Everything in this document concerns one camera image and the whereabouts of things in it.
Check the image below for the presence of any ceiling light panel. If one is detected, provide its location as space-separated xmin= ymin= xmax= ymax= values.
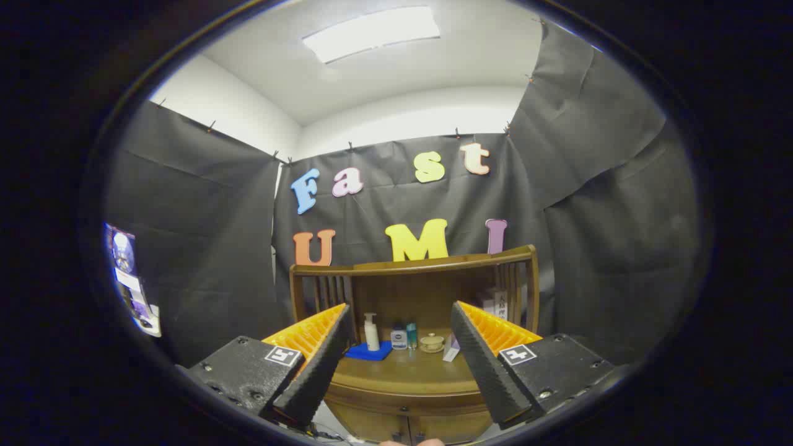
xmin=302 ymin=6 xmax=441 ymax=64

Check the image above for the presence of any wooden drawer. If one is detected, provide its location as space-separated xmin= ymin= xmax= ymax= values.
xmin=326 ymin=385 xmax=490 ymax=417

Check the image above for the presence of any white device with screen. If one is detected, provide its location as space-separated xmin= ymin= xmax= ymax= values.
xmin=104 ymin=223 xmax=162 ymax=338

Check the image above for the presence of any black backdrop cloth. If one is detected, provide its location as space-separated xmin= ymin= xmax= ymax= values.
xmin=102 ymin=19 xmax=701 ymax=372

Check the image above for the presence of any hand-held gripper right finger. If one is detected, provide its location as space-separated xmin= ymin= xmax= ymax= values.
xmin=450 ymin=300 xmax=620 ymax=431

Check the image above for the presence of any wooden countertop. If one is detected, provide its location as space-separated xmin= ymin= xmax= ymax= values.
xmin=328 ymin=328 xmax=490 ymax=397

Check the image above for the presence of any white book with black print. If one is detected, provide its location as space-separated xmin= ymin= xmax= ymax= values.
xmin=482 ymin=288 xmax=515 ymax=323

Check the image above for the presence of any blue folded cloth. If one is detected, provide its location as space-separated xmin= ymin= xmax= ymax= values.
xmin=344 ymin=341 xmax=393 ymax=362

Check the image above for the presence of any wooden cabinet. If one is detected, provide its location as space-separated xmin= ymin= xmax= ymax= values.
xmin=289 ymin=245 xmax=540 ymax=445

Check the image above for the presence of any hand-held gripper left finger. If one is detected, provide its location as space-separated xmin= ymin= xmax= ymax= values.
xmin=177 ymin=302 xmax=351 ymax=429

